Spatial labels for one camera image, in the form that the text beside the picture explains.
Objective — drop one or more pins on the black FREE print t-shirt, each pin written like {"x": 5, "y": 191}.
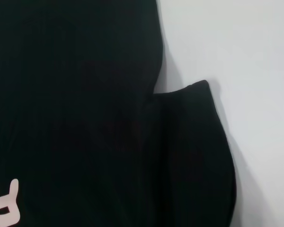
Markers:
{"x": 85, "y": 106}

